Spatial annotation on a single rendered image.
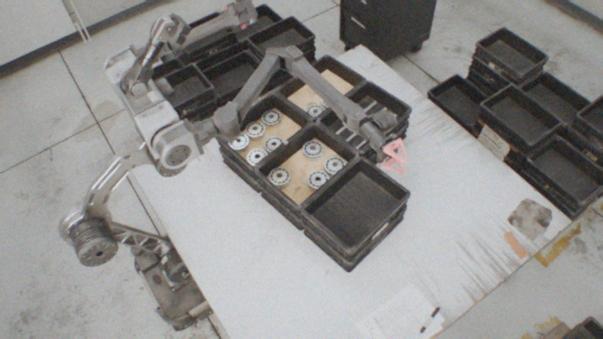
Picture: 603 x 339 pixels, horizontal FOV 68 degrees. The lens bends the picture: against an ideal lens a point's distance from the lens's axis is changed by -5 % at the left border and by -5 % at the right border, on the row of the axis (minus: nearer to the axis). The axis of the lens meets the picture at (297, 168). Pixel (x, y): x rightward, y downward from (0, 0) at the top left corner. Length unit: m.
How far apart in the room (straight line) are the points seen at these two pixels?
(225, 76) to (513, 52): 2.02
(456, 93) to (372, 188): 1.46
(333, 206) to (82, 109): 2.60
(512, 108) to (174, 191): 2.09
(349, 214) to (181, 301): 1.09
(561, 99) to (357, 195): 1.82
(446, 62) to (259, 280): 2.63
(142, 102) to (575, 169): 2.46
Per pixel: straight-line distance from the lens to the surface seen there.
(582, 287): 3.23
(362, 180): 2.22
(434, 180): 2.43
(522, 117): 3.14
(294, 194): 2.18
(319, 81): 1.71
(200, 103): 3.09
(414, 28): 3.85
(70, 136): 4.01
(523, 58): 3.55
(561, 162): 3.16
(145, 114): 1.66
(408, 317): 2.09
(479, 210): 2.39
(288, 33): 3.52
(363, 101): 2.54
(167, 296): 2.72
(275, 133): 2.40
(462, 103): 3.42
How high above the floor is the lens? 2.67
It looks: 54 degrees down
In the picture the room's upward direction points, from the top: 6 degrees counter-clockwise
